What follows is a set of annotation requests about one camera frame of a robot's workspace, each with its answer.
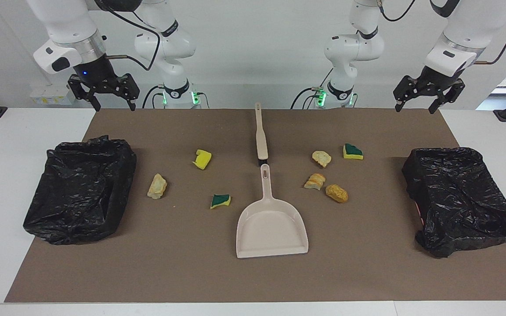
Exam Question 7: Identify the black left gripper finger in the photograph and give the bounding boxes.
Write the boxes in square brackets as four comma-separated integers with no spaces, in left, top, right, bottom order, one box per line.
[394,75,416,111]
[429,79,465,114]

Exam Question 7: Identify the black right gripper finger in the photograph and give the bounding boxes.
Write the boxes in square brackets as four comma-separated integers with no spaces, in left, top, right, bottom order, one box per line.
[120,73,140,111]
[68,74,101,111]

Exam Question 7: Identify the green yellow sponge piece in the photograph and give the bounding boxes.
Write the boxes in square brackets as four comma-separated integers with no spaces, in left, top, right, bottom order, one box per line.
[210,194,231,210]
[343,143,364,161]

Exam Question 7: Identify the pale yellow bread chunk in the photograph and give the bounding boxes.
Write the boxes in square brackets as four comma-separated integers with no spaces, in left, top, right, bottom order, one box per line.
[147,173,168,200]

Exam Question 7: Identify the light toasted bread chunk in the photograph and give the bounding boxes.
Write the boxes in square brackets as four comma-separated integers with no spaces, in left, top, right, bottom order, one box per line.
[312,151,332,168]

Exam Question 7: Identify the brown fried nugget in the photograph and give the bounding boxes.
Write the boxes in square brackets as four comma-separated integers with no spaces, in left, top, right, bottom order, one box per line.
[325,184,349,204]

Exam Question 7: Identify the striped croissant piece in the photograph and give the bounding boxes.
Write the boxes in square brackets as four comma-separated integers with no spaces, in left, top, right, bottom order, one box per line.
[303,173,326,191]

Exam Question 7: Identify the beige hand brush black bristles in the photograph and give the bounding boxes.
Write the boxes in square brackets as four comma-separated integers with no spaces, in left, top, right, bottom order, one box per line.
[254,102,269,166]

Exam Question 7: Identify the beige plastic dustpan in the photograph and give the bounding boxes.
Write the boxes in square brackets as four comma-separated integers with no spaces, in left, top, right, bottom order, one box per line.
[235,164,309,259]

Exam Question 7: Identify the black bag lined trash bin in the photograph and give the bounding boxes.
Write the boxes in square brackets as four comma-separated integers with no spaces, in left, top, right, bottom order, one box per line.
[23,135,137,245]
[401,147,506,259]

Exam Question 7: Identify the brown table mat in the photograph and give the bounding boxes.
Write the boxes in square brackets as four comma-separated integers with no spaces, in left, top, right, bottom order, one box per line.
[4,108,506,303]

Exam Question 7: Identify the black base cable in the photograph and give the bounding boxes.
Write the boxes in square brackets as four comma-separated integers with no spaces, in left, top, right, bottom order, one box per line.
[142,86,162,109]
[291,87,324,109]

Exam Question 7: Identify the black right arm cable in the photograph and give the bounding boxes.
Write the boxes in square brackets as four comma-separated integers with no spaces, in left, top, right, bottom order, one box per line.
[95,0,161,72]

